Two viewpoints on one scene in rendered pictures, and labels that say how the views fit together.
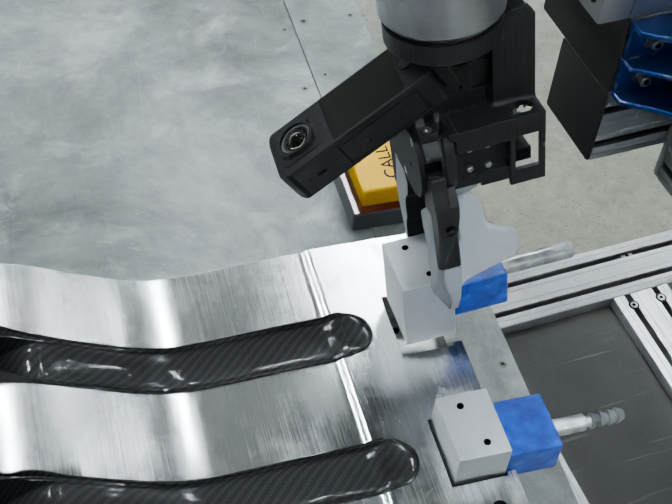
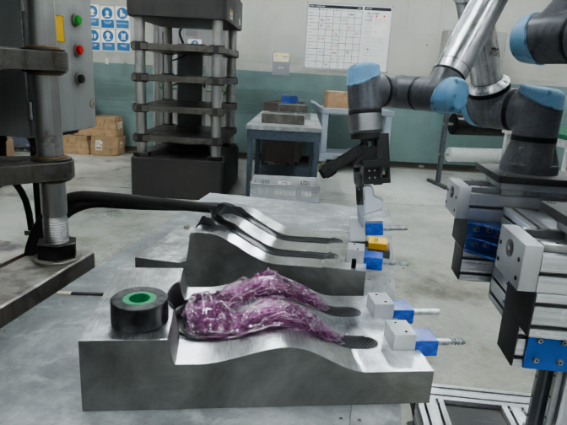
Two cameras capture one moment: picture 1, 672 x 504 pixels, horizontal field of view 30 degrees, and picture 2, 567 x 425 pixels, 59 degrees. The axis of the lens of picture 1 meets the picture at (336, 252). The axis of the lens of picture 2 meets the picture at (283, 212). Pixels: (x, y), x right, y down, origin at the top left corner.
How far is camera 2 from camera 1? 77 cm
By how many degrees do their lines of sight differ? 42
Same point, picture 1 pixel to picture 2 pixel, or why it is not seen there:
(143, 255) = not seen: hidden behind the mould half
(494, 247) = (375, 204)
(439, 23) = (359, 125)
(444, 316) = (361, 233)
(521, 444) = (369, 255)
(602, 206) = not seen: hidden behind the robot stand
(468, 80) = (370, 151)
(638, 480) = not seen: outside the picture
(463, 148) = (365, 166)
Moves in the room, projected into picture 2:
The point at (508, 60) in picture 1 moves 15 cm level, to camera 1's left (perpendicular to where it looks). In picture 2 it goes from (381, 146) to (321, 139)
